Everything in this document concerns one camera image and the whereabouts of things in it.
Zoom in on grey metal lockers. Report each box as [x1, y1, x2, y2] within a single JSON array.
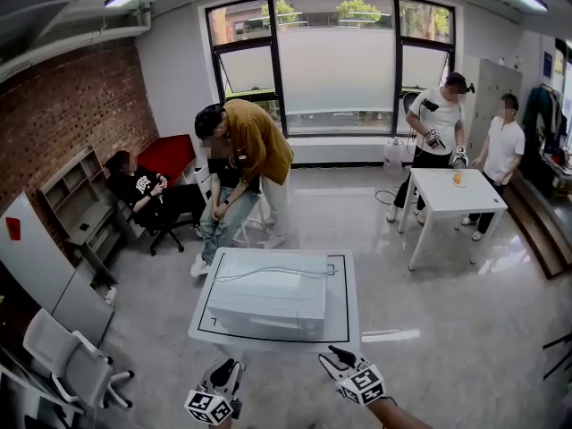
[[467, 57, 524, 151]]

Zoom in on black swivel office chair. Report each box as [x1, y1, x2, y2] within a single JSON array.
[[115, 194, 185, 257]]

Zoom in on grey wooden shelf desk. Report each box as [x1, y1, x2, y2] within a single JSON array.
[[38, 146, 124, 285]]

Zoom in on black framed window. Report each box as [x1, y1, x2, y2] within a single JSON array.
[[205, 0, 457, 138]]

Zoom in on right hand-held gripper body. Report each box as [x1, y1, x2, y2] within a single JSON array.
[[340, 359, 386, 407]]

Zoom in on white power cable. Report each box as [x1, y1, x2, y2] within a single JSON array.
[[215, 265, 340, 283]]

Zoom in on white appliance door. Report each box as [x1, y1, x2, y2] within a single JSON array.
[[207, 301, 299, 339]]

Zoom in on red cushion sofa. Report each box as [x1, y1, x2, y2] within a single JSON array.
[[136, 134, 198, 185]]

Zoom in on white folding chair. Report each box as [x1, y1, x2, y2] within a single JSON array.
[[194, 163, 269, 248]]

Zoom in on dark wooden step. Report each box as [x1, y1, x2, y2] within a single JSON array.
[[502, 176, 572, 280]]

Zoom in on white office chair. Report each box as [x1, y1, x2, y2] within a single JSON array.
[[21, 308, 135, 410]]

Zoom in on black tripod stand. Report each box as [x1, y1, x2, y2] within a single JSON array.
[[542, 332, 572, 380]]

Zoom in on white microwave oven housing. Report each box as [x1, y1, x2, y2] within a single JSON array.
[[206, 252, 328, 341]]

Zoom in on clear water jug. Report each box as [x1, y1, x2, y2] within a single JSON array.
[[383, 136, 404, 176]]

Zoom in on white cabinet with red sticker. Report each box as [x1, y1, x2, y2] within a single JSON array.
[[0, 192, 115, 346]]

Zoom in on black floor cable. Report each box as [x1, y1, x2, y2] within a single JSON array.
[[374, 188, 419, 206]]

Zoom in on person's right forearm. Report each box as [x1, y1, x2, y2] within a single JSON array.
[[368, 395, 437, 429]]

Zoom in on black oval chair back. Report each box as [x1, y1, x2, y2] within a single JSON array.
[[401, 90, 421, 118]]

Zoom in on clothes rack with garments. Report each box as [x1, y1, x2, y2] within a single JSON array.
[[520, 82, 568, 169]]

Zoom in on white table with black lines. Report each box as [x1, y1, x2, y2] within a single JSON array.
[[187, 247, 362, 353]]

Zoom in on plain white square table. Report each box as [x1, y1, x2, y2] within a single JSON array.
[[397, 167, 509, 272]]

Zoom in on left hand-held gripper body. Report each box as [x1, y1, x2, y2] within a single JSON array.
[[183, 386, 245, 426]]

